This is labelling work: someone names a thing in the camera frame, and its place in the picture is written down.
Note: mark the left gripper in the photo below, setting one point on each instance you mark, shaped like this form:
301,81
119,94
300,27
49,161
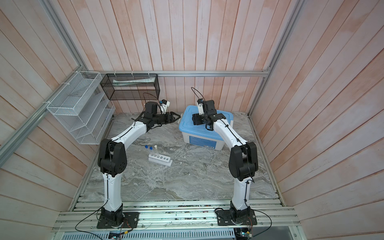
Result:
172,119

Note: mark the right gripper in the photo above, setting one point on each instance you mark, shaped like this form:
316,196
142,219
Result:
196,118

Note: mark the blue plastic bin lid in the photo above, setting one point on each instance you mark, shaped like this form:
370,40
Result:
187,125

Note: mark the white plastic storage bin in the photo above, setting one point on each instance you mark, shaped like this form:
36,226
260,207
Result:
203,142

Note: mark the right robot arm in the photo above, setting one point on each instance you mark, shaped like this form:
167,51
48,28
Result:
243,164

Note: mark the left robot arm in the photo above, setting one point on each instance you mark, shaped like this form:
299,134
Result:
113,159

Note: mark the white test tube rack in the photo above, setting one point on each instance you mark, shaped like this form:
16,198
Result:
161,159

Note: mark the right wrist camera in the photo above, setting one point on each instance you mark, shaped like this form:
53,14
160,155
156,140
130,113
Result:
200,105

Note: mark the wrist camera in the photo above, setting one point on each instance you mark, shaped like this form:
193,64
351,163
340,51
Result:
164,103
200,105

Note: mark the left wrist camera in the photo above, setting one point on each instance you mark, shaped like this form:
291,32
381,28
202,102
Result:
164,103

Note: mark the black wire mesh basket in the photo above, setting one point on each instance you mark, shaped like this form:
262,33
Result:
131,87

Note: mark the white wire mesh shelf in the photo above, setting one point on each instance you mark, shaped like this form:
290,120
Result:
83,110

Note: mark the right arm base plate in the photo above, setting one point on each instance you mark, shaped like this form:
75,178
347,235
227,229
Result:
234,217

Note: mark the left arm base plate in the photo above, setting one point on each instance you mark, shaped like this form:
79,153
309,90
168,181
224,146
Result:
109,220

